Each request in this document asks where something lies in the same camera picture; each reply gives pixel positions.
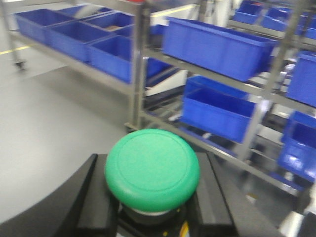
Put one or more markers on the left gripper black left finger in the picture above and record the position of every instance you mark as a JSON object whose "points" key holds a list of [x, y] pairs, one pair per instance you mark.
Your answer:
{"points": [[81, 207]]}

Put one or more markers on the long blue bin on rack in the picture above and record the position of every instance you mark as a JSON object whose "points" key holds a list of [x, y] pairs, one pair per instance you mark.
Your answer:
{"points": [[235, 54]]}

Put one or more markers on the blue bin middle rack shelf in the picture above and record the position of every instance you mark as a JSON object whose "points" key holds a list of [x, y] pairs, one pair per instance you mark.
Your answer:
{"points": [[216, 108]]}

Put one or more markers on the steel shelving rack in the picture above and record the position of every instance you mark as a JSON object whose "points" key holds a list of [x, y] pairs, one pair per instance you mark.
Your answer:
{"points": [[122, 48]]}

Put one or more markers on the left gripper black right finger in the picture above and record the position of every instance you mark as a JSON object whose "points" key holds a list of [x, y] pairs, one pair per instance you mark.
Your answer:
{"points": [[219, 209]]}

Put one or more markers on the green mushroom push button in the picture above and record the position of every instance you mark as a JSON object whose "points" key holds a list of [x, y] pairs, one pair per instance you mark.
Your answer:
{"points": [[152, 173]]}

